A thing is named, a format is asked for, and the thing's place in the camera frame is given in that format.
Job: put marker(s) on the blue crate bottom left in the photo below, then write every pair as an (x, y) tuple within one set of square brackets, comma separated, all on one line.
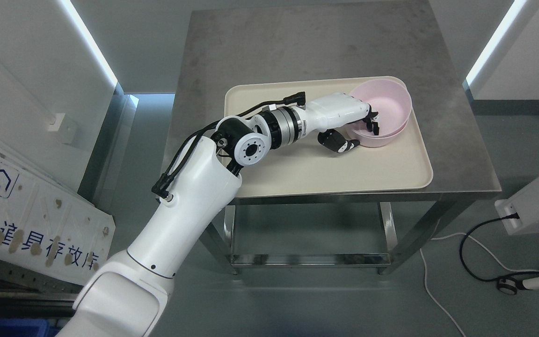
[(24, 327)]

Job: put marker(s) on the beige plastic tray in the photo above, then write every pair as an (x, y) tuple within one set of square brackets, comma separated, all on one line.
[(308, 168)]

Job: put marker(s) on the white wall socket box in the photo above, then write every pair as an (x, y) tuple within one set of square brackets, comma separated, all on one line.
[(64, 128)]

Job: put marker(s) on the stainless steel table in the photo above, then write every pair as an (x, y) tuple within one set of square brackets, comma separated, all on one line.
[(225, 48)]

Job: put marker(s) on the pink bowl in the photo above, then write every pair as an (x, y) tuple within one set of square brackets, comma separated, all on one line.
[(390, 98), (359, 131)]

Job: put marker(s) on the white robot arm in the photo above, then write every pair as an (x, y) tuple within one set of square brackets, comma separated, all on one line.
[(127, 296)]

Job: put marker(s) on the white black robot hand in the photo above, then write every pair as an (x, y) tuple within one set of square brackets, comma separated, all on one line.
[(329, 112)]

